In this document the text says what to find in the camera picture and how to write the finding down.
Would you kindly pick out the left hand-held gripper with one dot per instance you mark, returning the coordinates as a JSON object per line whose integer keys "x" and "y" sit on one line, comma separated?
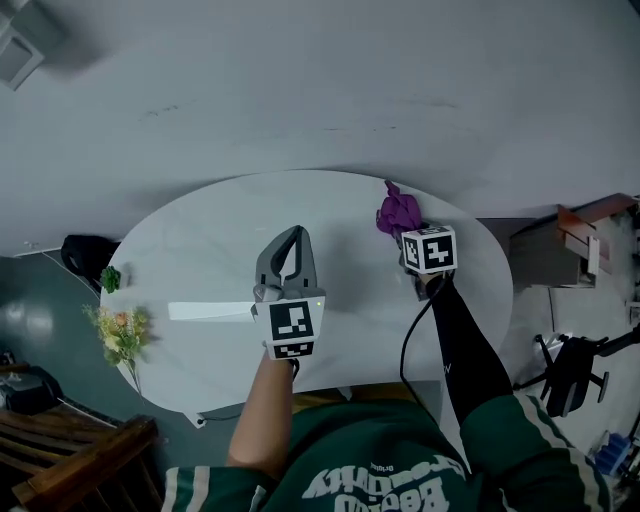
{"x": 290, "y": 322}

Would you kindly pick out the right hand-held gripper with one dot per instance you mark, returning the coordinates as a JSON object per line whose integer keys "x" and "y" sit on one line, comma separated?
{"x": 432, "y": 250}

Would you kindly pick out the purple cloth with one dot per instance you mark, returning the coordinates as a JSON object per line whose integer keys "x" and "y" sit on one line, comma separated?
{"x": 397, "y": 210}

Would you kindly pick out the person's right forearm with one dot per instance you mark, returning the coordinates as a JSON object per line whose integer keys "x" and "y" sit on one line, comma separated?
{"x": 470, "y": 350}

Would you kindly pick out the person's left forearm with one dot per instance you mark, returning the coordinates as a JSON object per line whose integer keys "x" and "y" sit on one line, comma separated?
{"x": 265, "y": 420}

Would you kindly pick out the white oval table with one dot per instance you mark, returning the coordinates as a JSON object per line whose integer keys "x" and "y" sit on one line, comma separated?
{"x": 200, "y": 240}

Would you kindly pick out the cardboard box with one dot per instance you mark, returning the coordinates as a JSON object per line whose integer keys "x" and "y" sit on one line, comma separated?
{"x": 550, "y": 250}

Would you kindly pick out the person's yellow trousers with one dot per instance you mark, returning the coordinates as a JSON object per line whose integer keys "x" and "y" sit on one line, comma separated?
{"x": 350, "y": 395}

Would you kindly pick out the white power strip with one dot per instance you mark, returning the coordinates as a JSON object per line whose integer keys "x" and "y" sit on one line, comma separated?
{"x": 201, "y": 419}

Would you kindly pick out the small potted succulent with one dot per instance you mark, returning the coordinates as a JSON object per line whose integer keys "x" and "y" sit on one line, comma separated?
{"x": 111, "y": 278}

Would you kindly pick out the artificial flower bouquet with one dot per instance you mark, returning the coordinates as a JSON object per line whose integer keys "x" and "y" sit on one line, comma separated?
{"x": 120, "y": 335}

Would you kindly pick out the black office chair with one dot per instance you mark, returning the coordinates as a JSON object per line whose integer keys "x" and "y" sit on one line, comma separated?
{"x": 575, "y": 370}

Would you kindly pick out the person's green jersey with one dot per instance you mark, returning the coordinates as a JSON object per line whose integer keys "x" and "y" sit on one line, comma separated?
{"x": 375, "y": 450}

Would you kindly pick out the black backpack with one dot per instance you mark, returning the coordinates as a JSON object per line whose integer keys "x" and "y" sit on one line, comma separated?
{"x": 85, "y": 255}

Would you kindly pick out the blue crates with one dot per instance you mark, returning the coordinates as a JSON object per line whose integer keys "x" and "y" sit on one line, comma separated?
{"x": 617, "y": 450}

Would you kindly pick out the wooden chair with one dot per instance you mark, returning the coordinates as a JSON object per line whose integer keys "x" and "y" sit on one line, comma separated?
{"x": 75, "y": 455}

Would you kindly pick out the black floor bag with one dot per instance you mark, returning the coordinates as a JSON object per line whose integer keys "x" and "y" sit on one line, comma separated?
{"x": 30, "y": 390}

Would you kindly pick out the white wall junction box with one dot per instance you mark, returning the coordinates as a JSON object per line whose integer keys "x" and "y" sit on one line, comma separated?
{"x": 17, "y": 55}

